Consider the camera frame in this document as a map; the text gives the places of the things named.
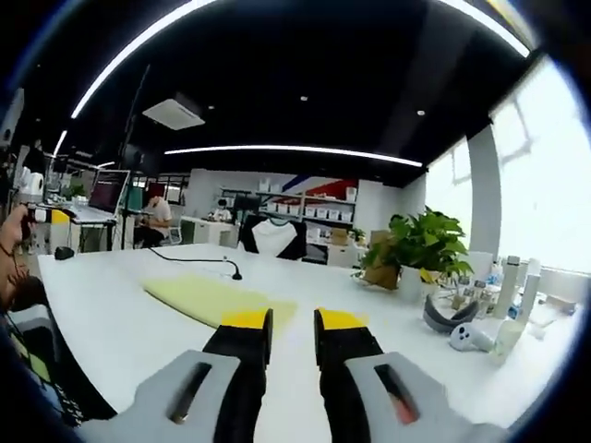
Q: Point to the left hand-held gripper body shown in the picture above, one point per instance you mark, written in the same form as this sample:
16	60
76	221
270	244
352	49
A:
34	182

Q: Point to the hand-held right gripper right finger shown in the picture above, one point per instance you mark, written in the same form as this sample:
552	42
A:
392	401

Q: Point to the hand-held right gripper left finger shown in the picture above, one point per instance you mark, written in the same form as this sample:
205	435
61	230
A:
194	397

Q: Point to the person's left hand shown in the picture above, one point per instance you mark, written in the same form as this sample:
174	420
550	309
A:
10	235

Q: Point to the white standing desk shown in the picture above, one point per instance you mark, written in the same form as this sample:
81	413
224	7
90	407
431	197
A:
92	221

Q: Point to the black rounded device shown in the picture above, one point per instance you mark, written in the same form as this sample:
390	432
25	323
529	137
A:
64	254

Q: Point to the white laptop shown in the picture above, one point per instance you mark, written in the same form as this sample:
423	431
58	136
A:
108	189

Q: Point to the teal board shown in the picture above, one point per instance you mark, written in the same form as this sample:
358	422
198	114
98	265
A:
131	200

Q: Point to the curved ceiling light strip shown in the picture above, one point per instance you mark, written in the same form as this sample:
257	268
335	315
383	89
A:
519	46
80	104

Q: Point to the white hand controller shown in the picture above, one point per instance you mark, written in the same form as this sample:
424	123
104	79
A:
464	337

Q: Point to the white office chair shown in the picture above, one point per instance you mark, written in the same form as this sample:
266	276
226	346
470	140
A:
175	233

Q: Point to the brown paper bag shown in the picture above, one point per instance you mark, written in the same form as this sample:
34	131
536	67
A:
383	272

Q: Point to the cluster of small jars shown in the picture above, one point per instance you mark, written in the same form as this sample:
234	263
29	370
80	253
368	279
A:
480	290

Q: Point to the white low cabinet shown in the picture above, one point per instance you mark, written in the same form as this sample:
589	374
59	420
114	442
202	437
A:
203	231

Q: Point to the white ceiling air conditioner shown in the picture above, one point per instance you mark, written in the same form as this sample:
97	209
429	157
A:
173	113

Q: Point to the green potted plant white pot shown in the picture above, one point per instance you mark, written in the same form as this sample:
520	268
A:
429	244

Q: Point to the small potted plant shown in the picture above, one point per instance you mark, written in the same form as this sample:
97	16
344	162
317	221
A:
358	235

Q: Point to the white and black raglan shirt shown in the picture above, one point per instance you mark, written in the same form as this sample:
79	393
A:
272	237

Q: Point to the shelf with white bins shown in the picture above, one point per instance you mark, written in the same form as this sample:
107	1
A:
323	212

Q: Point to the bright window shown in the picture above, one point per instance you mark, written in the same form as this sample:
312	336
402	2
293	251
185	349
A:
545	184
450	194

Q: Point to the straight ceiling light strip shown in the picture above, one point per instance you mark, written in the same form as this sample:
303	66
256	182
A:
277	148

